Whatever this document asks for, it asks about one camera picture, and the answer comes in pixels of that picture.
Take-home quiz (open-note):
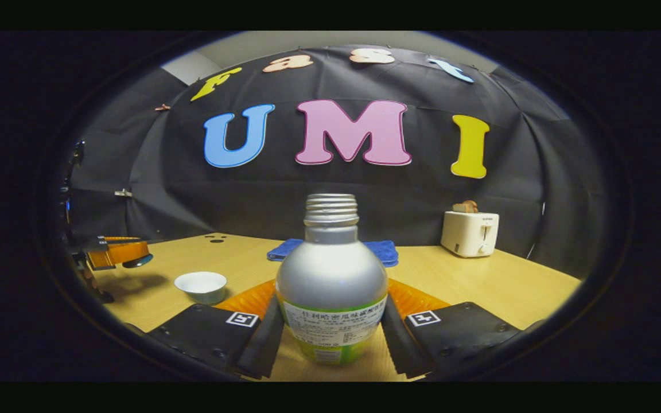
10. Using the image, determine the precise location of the white toaster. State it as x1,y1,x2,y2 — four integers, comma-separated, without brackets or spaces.
441,211,500,258

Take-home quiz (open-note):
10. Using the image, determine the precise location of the silver water bottle green label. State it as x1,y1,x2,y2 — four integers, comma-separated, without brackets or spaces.
275,193,389,366

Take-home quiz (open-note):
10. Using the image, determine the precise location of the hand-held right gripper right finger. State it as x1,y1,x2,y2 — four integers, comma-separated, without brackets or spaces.
380,278,523,379

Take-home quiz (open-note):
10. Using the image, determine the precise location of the teal teacup white inside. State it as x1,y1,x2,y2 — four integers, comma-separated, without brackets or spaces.
174,271,228,305

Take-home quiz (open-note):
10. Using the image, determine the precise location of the blue towel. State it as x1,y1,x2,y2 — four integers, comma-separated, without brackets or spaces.
267,238,399,268

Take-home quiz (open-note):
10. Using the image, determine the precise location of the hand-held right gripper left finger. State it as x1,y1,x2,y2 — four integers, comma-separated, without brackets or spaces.
148,279,285,380

